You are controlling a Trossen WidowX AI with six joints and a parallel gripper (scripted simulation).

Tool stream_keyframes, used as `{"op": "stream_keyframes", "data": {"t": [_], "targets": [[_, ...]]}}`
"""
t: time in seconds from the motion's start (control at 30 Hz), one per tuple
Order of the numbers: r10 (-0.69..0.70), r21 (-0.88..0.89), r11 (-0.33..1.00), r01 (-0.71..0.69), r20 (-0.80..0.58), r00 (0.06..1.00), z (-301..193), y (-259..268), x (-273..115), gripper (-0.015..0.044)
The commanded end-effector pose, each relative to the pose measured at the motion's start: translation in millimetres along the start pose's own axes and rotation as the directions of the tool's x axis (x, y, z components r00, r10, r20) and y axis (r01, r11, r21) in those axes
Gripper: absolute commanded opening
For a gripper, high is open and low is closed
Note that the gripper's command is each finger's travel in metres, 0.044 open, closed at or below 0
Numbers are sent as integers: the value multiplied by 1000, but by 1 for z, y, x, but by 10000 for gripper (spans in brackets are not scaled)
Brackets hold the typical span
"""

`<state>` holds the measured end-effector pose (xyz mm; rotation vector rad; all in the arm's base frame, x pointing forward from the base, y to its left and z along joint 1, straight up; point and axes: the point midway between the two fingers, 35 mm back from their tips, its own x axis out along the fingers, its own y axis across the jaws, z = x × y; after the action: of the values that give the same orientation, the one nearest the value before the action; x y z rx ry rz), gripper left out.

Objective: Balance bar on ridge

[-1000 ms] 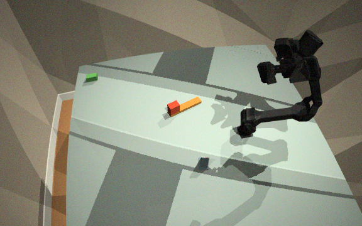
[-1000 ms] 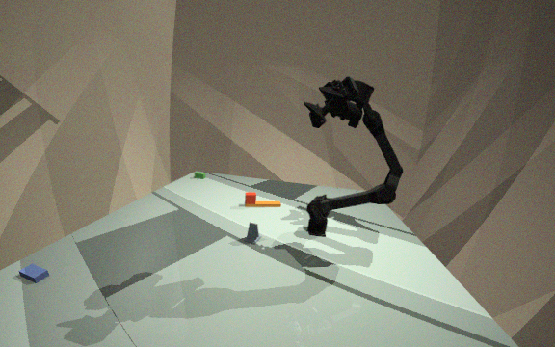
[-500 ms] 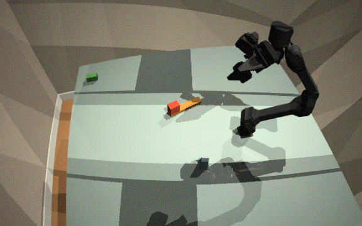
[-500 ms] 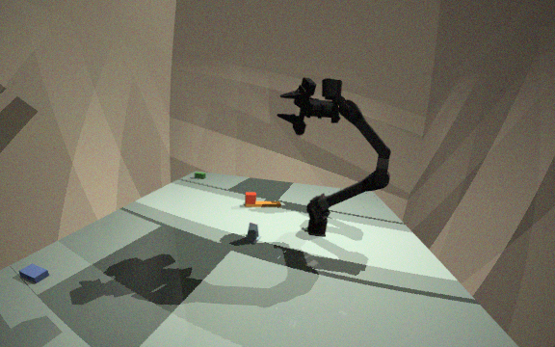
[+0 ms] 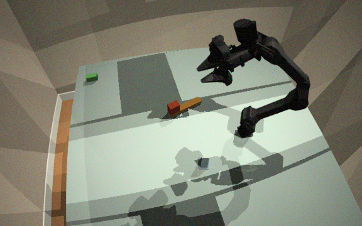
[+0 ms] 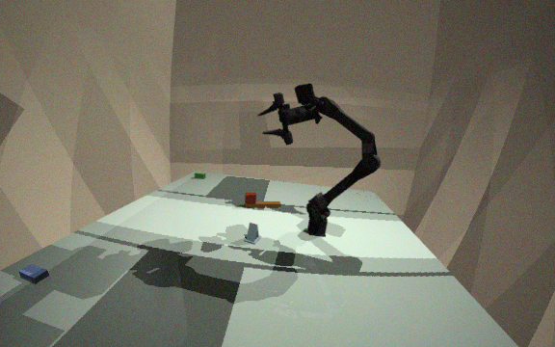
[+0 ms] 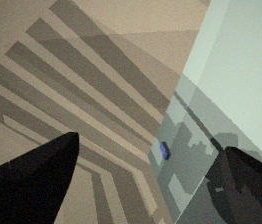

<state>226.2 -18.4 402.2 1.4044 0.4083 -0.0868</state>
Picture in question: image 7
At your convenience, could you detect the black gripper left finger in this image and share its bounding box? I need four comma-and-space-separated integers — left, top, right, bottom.
0, 132, 79, 224

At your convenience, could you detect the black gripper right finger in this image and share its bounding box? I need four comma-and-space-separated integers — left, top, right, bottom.
220, 147, 262, 224

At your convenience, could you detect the blue flat block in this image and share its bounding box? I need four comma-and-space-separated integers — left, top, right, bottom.
159, 141, 171, 160

